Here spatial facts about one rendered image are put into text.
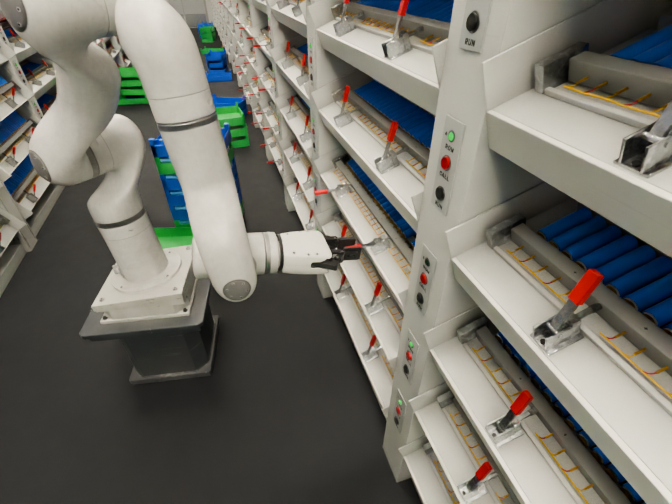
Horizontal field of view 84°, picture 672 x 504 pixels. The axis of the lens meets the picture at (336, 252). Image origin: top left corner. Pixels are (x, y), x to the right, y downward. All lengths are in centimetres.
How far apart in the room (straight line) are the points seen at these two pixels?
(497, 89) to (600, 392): 30
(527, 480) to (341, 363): 82
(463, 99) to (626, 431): 35
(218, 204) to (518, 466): 56
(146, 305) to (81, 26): 67
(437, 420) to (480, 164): 51
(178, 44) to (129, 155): 48
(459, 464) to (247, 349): 82
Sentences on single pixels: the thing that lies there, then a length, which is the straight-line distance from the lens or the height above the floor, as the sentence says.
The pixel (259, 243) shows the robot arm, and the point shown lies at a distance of 72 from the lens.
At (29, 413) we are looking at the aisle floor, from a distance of 150.
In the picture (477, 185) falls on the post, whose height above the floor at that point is 84.
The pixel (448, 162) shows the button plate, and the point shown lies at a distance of 49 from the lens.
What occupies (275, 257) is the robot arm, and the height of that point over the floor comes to 61.
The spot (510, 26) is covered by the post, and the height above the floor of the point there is 100.
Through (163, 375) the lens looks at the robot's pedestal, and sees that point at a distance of 136.
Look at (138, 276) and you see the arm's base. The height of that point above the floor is 38.
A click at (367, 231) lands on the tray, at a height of 55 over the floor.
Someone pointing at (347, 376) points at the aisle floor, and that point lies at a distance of 126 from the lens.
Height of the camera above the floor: 105
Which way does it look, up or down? 37 degrees down
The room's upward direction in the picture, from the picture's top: straight up
